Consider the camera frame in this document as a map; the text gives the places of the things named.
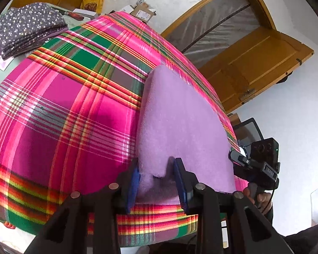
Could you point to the black mesh chair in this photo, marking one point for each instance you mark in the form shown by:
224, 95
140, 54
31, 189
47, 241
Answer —
251, 129

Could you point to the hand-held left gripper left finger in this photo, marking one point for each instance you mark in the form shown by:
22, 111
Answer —
133, 187

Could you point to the plastic-covered screen door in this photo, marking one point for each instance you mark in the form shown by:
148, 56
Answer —
217, 18

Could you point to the purple knit sweater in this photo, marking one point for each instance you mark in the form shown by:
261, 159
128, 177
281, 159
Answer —
180, 124

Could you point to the person's right hand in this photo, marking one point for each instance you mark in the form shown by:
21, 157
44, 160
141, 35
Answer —
265, 198

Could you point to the pink plaid blanket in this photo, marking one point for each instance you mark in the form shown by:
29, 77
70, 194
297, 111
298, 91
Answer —
55, 124

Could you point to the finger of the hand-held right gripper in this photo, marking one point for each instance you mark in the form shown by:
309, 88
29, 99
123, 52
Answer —
238, 158

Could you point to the pink paper booklet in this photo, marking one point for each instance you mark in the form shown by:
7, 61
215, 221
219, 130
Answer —
0, 63

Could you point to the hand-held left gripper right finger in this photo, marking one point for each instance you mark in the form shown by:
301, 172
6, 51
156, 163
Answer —
180, 185

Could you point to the yellow bag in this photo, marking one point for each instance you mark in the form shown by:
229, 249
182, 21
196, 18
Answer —
92, 2

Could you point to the pale green printed tablecloth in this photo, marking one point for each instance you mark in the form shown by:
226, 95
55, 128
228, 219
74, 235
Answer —
5, 79

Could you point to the flat white box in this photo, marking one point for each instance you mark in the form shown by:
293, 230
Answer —
86, 12

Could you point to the cardboard box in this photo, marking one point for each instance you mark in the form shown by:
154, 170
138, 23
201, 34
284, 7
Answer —
143, 13

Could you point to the flat cardboard piece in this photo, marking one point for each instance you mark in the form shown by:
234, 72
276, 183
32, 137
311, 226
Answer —
234, 120

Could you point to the wooden door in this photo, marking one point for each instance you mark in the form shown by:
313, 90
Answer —
254, 66

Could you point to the folded dark floral cloth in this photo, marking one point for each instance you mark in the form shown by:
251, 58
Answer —
26, 26

